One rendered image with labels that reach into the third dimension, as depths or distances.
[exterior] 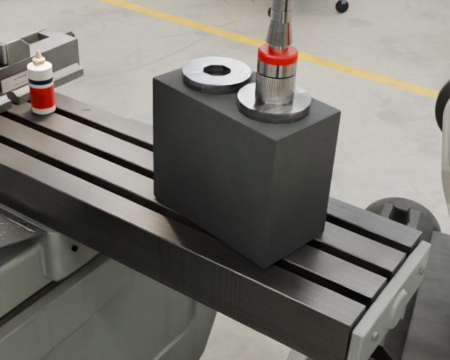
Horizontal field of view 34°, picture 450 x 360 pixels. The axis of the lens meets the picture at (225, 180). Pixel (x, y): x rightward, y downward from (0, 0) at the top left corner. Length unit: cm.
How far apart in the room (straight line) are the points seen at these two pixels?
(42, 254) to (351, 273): 49
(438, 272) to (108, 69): 250
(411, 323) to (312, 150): 65
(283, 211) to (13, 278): 45
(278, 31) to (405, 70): 317
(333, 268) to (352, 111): 255
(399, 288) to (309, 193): 17
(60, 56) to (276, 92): 61
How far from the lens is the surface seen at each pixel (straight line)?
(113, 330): 142
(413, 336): 144
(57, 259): 116
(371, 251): 98
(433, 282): 157
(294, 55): 85
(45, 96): 127
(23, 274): 116
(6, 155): 117
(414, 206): 174
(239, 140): 86
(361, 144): 319
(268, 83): 86
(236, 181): 89
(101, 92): 353
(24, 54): 132
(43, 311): 122
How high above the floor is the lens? 153
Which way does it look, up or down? 32 degrees down
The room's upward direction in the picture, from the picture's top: 3 degrees clockwise
